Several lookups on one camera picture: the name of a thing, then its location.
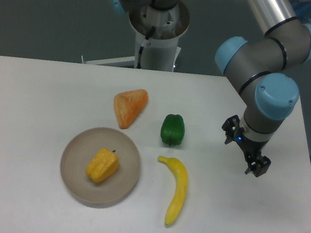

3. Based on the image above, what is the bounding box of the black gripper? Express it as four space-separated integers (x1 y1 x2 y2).
222 115 271 177

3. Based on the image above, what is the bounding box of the yellow toy bell pepper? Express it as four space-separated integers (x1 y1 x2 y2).
85 148 120 183

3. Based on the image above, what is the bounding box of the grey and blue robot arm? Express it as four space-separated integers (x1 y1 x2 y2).
111 0 311 176

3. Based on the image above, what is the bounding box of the green toy bell pepper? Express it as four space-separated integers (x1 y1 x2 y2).
160 114 185 146

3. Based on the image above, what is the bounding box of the beige round plate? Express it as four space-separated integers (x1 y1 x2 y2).
60 128 141 208

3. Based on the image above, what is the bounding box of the yellow toy banana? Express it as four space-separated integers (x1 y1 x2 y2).
158 156 189 227

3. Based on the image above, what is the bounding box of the orange toy bread wedge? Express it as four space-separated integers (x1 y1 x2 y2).
113 89 149 129

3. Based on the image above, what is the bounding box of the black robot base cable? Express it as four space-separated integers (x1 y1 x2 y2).
134 24 157 71

